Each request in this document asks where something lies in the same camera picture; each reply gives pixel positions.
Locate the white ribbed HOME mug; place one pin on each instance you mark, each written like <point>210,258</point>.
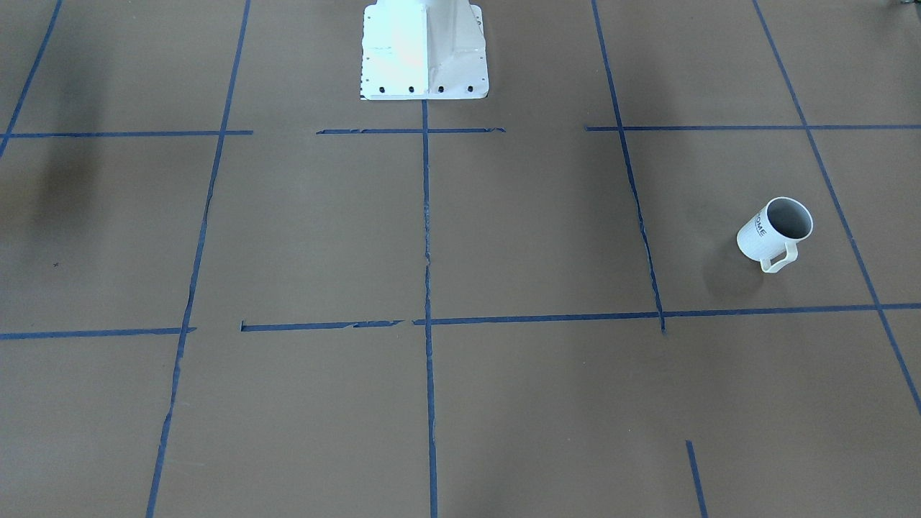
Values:
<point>772,236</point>

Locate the brown paper table cover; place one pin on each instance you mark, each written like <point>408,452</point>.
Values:
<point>233,288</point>

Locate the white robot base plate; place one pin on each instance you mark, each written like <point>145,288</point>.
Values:
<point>463,77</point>

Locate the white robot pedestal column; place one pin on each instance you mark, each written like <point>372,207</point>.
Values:
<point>421,35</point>

